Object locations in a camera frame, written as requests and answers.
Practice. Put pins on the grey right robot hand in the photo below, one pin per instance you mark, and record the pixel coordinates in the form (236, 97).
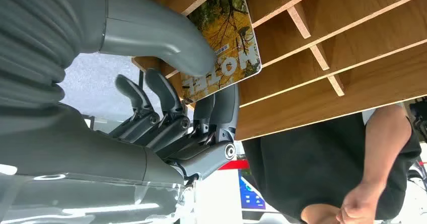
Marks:
(83, 142)

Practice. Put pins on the seated person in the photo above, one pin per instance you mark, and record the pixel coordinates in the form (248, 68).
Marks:
(300, 165)

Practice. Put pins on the red barrier band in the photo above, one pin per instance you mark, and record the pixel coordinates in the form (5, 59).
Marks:
(235, 164)

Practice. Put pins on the wooden slotted card organizer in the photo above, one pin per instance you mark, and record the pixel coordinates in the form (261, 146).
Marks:
(333, 82)

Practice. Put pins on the blue display screen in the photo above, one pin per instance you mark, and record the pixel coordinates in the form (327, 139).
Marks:
(250, 192)

